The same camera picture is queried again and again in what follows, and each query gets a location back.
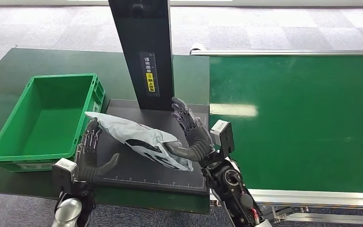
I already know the green plastic crate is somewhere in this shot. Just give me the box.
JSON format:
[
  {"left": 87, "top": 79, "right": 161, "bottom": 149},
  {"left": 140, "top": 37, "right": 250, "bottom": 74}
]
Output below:
[{"left": 0, "top": 74, "right": 106, "bottom": 173}]

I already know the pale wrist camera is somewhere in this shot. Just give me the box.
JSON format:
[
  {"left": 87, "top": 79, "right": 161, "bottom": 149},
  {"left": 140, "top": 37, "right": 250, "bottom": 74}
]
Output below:
[
  {"left": 52, "top": 158, "right": 79, "bottom": 195},
  {"left": 209, "top": 120, "right": 235, "bottom": 158}
]

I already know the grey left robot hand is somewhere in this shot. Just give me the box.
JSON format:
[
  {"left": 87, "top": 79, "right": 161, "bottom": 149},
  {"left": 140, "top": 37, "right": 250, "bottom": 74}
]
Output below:
[{"left": 75, "top": 117, "right": 121, "bottom": 184}]

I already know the black yellow column label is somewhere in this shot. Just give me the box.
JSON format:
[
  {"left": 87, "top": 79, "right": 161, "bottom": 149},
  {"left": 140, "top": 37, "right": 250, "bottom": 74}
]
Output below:
[{"left": 139, "top": 52, "right": 161, "bottom": 98}]

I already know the wide aluminium conveyor rail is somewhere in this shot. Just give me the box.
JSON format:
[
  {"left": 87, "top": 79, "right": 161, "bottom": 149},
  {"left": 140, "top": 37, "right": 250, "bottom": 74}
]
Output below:
[{"left": 209, "top": 188, "right": 363, "bottom": 210}]

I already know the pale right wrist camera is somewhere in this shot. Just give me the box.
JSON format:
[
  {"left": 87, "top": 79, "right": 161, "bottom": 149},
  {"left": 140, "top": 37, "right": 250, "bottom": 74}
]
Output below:
[{"left": 209, "top": 120, "right": 235, "bottom": 158}]

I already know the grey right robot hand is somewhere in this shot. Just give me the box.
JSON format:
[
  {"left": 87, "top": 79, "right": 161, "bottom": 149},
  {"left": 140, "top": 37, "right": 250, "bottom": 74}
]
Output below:
[{"left": 164, "top": 97, "right": 216, "bottom": 163}]

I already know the thin aluminium conveyor rail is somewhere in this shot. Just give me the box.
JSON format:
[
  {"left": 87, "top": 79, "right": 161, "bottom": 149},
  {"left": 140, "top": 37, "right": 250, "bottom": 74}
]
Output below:
[{"left": 190, "top": 49, "right": 363, "bottom": 57}]

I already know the black scanner base plate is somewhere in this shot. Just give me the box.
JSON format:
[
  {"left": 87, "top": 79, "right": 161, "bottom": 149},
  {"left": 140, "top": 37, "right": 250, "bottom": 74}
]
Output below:
[{"left": 93, "top": 99, "right": 210, "bottom": 196}]

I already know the grey polybag package red print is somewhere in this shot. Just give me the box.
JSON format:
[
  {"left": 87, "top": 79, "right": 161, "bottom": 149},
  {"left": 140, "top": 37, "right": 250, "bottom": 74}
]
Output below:
[{"left": 85, "top": 112, "right": 194, "bottom": 172}]

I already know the green conveyor belt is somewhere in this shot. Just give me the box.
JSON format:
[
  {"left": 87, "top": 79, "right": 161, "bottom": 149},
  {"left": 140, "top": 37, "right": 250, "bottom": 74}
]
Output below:
[{"left": 209, "top": 55, "right": 363, "bottom": 193}]

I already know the black scanner column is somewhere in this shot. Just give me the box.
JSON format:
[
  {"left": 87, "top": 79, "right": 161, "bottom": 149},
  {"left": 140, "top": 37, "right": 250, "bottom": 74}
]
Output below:
[{"left": 108, "top": 0, "right": 176, "bottom": 112}]

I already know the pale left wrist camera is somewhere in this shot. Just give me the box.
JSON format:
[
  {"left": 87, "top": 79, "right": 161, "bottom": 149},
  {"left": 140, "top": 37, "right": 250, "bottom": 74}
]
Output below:
[{"left": 52, "top": 158, "right": 79, "bottom": 195}]

